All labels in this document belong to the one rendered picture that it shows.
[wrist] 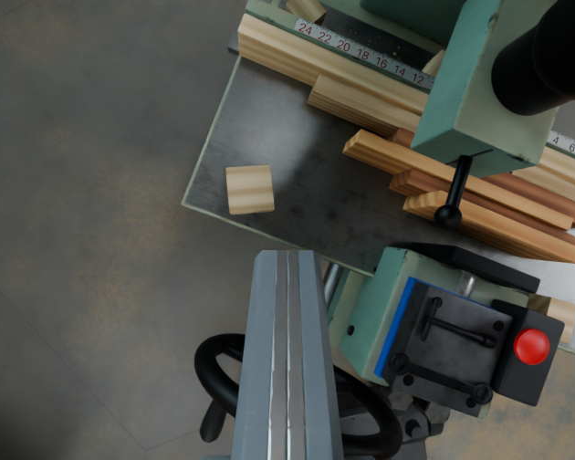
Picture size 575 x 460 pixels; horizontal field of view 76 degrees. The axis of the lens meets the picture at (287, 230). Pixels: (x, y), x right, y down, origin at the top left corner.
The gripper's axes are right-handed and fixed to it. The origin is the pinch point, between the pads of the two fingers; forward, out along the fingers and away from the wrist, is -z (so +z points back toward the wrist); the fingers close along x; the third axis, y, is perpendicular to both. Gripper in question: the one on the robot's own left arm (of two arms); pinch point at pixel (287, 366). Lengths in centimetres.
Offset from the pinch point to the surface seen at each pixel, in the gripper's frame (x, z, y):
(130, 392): -54, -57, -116
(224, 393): -6.7, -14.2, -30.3
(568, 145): 29.1, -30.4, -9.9
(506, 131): 15.0, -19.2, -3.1
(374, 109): 8.9, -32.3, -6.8
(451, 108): 11.6, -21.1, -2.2
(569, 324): 31.3, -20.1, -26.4
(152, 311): -46, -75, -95
